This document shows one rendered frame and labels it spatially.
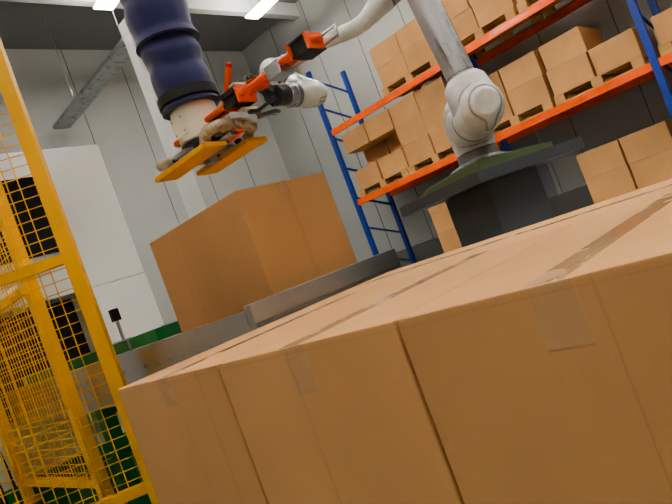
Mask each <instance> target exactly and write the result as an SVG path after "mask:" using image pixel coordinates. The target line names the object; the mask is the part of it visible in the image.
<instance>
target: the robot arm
mask: <svg viewBox="0 0 672 504"><path fill-rule="evenodd" d="M400 1H401V0H368V1H367V3H366V5H365V6H364V8H363V10H362V11H361V12H360V14H359V15H358V16H357V17H356V18H354V19H353V20H351V21H350V22H348V23H346V24H344V25H341V26H339V27H337V30H338V32H339V34H340V36H339V37H337V38H336V39H335V40H333V41H332V42H331V43H329V44H328V45H327V46H325V47H326V48H329V47H332V46H335V45H337V44H340V43H343V42H346V41H348V40H351V39H353V38H355V37H357V36H359V35H361V34H363V33H364V32H366V31H367V30H368V29H370V28H371V27H372V26H373V25H374V24H375V23H376V22H378V21H379V20H380V19H381V18H382V17H383V16H384V15H385V14H387V13H388V12H389V11H390V10H392V9H393V8H394V7H395V6H396V5H397V4H398V3H399V2H400ZM407 1H408V3H409V5H410V8H411V10H412V12H413V14H414V16H415V18H416V20H417V22H418V24H419V26H420V28H421V30H422V32H423V34H424V36H425V38H426V40H427V42H428V44H429V46H430V48H431V50H432V52H433V54H434V56H435V58H436V60H437V62H438V64H439V67H440V69H441V71H442V73H443V75H444V77H445V79H446V81H447V85H446V89H445V97H446V100H447V104H446V105H445V107H444V113H443V121H444V126H445V129H446V132H447V135H448V138H449V141H450V144H451V146H452V148H453V151H454V153H455V155H456V157H457V160H458V163H459V168H457V169H456V170H455V171H453V172H452V173H450V175H452V174H454V173H456V172H457V171H459V170H461V169H462V168H464V167H466V166H468V165H469V164H471V163H473V162H475V161H476V160H478V159H482V158H486V157H490V156H494V155H498V154H501V153H505V152H509V151H504V152H501V151H500V149H499V147H498V145H497V143H496V140H495V136H494V130H495V129H496V127H497V126H498V125H499V123H500V121H501V119H502V117H503V115H504V111H505V100H504V96H503V94H502V92H501V90H500V89H499V88H498V86H496V85H495V84H494V83H493V82H492V81H491V80H490V78H489V77H488V76H487V74H486V73H485V72H484V71H482V70H480V69H477V68H474V67H473V65H472V63H471V61H470V59H469V57H468V55H467V53H466V51H465V49H464V46H463V44H462V42H461V40H460V38H459V36H458V34H457V32H456V30H455V28H454V26H453V24H452V22H451V20H450V18H449V16H448V14H447V12H446V10H445V8H444V6H443V4H442V2H441V0H407ZM301 66H302V64H301V65H300V66H298V67H297V68H296V69H295V68H294V70H295V72H293V73H292V74H291V75H289V76H288V77H287V78H285V79H284V80H283V81H282V82H281V83H278V81H275V82H270V83H271V85H270V86H268V87H267V88H266V89H264V90H263V91H258V92H259V93H261V94H262V95H263V97H264V100H265V103H264V104H263V105H262V106H260V107H259V108H258V106H249V107H241V108H240V109H239V110H238V113H240V112H248V114H256V115H257V118H258V119H261V118H264V117H267V116H270V115H277V114H279V113H280V112H281V110H280V109H278V106H282V107H284V108H295V107H297V108H301V109H308V108H314V107H318V106H320V105H322V104H323V103H325V100H326V98H327V94H328V91H327V88H326V86H325V85H324V84H323V83H321V82H319V81H317V80H312V79H311V78H308V77H305V76H302V75H301V73H302V71H301ZM252 77H254V75H248V74H247V75H246V76H245V77H243V80H239V81H238V82H236V83H232V84H231V85H229V86H228V88H229V89H230V88H231V87H232V88H233V85H247V84H245V83H246V82H247V81H249V80H250V79H251V78H252ZM268 105H271V106H272V107H274V109H272V110H269V111H266V112H263V113H261V110H263V109H264V108H265V107H266V106H268ZM257 108H258V109H257Z"/></svg>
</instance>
